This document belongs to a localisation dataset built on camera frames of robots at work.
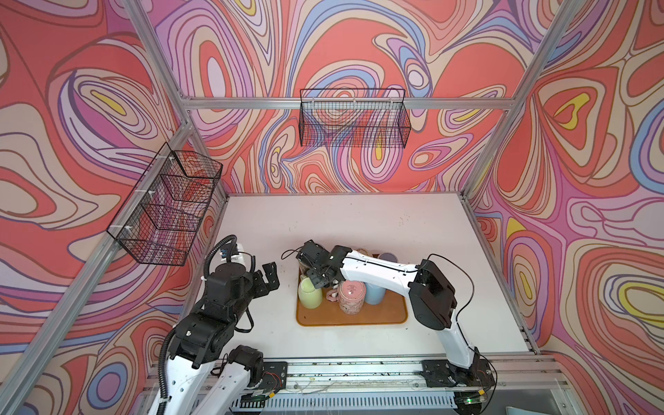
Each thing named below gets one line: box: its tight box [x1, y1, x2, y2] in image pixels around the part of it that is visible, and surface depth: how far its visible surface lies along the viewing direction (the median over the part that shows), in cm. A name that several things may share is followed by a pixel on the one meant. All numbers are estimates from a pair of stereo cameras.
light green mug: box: [297, 274, 323, 310], surface depth 83 cm
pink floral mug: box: [325, 279, 367, 315], surface depth 80 cm
